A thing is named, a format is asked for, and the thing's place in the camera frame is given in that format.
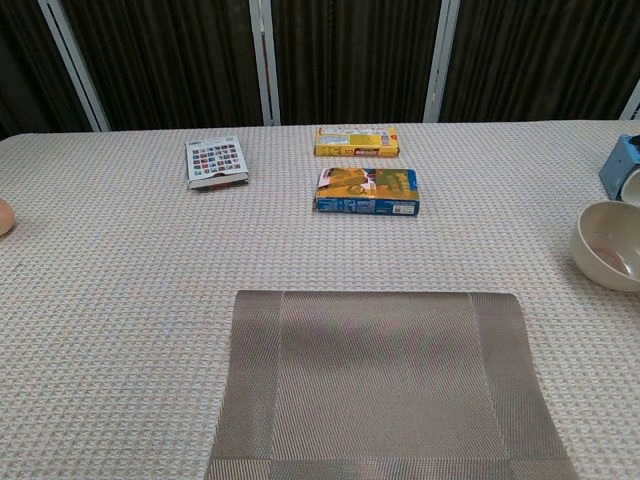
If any brown woven placemat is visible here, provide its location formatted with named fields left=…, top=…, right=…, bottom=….
left=203, top=289, right=581, bottom=480

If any beige bowl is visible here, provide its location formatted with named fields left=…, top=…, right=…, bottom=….
left=569, top=200, right=640, bottom=292

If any orange blue snack box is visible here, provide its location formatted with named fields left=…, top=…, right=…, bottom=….
left=313, top=167, right=420, bottom=217

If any yellow snack box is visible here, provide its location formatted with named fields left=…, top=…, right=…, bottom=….
left=313, top=126, right=401, bottom=159

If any white picture card box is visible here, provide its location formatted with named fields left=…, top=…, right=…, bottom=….
left=185, top=135, right=251, bottom=191

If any black pleated curtain panel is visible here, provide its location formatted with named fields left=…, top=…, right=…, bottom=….
left=62, top=0, right=264, bottom=132
left=439, top=0, right=640, bottom=124
left=0, top=0, right=96, bottom=141
left=272, top=0, right=444, bottom=126

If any beige woven tablecloth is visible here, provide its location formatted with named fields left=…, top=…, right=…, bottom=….
left=0, top=118, right=640, bottom=480

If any blue cardboard box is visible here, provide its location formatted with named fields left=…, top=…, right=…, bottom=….
left=598, top=133, right=640, bottom=201

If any brown egg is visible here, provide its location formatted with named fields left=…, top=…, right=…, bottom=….
left=0, top=198, right=15, bottom=239

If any white cup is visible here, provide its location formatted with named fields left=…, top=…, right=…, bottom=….
left=619, top=168, right=640, bottom=206

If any silver partition frame post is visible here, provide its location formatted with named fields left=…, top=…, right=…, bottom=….
left=618, top=82, right=640, bottom=121
left=248, top=0, right=282, bottom=126
left=422, top=0, right=461, bottom=124
left=38, top=0, right=111, bottom=133

